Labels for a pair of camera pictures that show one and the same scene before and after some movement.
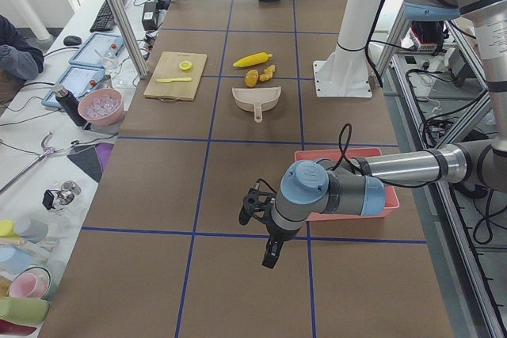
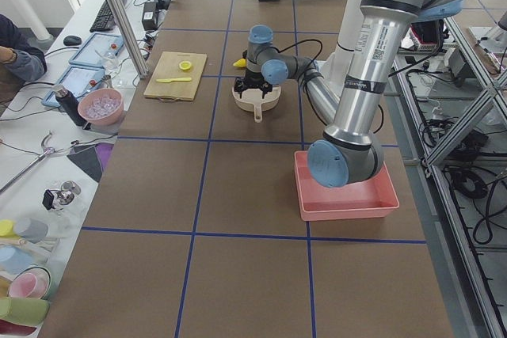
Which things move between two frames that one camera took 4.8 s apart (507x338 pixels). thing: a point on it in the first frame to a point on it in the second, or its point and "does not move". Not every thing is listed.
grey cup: [31, 229] does not move
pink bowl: [103, 107] does not move
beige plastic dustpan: [256, 99] does not move
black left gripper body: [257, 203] to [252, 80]
